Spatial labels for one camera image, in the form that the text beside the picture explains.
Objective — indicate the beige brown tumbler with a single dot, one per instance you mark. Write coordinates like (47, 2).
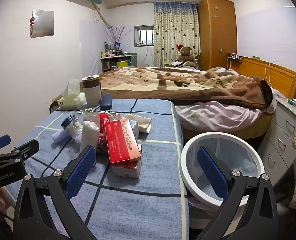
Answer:
(91, 92)

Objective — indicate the white red medicine box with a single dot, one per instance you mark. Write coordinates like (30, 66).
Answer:
(128, 171)

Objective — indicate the red hanging ornament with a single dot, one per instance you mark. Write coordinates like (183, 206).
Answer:
(32, 25)

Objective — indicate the dark blue glasses case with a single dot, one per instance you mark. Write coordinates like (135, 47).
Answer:
(106, 102)

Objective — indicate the square wall mirror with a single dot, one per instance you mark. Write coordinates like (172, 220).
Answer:
(44, 22)

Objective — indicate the clear plastic bag blue cap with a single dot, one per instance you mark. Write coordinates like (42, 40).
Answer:
(68, 123)

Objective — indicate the yellow tissue pack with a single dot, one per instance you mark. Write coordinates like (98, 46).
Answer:
(71, 101)

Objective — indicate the vase of purple branches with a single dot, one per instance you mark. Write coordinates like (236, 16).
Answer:
(116, 38)

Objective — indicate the pale pink bedsheet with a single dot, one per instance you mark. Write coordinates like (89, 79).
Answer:
(213, 116)

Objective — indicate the wooden bed headboard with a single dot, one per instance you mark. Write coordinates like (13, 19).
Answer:
(280, 77)

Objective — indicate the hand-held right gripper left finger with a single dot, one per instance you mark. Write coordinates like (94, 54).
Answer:
(80, 170)

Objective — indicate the white carton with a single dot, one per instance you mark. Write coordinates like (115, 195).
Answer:
(140, 122)

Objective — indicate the red drink can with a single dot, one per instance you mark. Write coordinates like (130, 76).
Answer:
(101, 142)

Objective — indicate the cluttered shelf desk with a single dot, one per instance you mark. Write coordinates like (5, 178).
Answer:
(113, 62)

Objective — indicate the power strip with plugs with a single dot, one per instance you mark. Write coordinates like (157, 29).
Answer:
(235, 57)

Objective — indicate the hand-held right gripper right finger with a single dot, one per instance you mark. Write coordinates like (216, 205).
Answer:
(211, 172)

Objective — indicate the wooden wardrobe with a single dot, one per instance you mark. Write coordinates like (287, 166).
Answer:
(216, 35)

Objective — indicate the small barred window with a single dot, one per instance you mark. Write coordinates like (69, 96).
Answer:
(144, 36)

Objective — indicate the green box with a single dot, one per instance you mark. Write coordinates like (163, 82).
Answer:
(123, 63)

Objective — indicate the white round trash bin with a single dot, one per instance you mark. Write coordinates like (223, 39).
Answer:
(188, 152)

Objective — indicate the grey drawer cabinet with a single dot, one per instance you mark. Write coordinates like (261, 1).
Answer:
(280, 135)

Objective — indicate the patterned window curtain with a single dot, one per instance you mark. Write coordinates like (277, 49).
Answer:
(175, 30)

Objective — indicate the wrapped air conditioner pipe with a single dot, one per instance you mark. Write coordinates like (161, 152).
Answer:
(104, 17)

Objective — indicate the blue checked tablecloth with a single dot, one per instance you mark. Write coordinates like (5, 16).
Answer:
(143, 205)

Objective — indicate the brown teddy bear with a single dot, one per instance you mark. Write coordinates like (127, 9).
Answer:
(186, 55)

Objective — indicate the brown printed blanket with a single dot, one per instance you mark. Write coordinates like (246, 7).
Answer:
(163, 82)

